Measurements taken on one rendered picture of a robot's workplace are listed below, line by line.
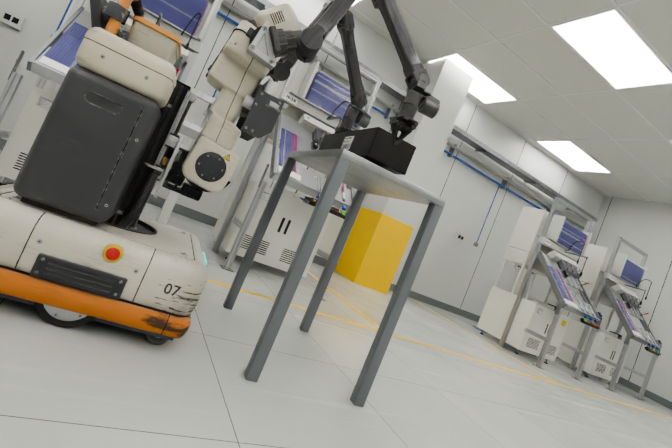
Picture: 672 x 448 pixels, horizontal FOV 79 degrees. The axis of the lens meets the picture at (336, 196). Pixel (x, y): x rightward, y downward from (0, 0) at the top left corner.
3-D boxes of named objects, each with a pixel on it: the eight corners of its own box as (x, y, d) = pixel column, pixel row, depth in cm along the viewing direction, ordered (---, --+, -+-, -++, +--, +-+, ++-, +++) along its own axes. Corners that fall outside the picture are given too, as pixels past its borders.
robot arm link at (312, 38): (356, -28, 154) (366, -47, 145) (384, -4, 157) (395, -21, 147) (289, 52, 141) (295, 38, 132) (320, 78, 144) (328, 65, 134)
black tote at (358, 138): (315, 155, 196) (324, 134, 197) (345, 170, 202) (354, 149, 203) (366, 155, 143) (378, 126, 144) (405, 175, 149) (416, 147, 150)
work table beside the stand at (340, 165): (245, 380, 128) (344, 148, 133) (222, 304, 193) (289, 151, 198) (363, 407, 144) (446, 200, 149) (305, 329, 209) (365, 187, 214)
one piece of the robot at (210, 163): (139, 166, 126) (244, 7, 133) (148, 164, 161) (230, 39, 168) (215, 208, 135) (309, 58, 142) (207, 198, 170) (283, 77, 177)
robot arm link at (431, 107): (410, 81, 154) (421, 72, 146) (435, 95, 157) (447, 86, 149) (400, 108, 151) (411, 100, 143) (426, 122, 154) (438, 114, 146)
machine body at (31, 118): (114, 223, 266) (154, 137, 270) (-14, 181, 235) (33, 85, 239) (119, 208, 324) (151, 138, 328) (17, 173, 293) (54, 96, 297)
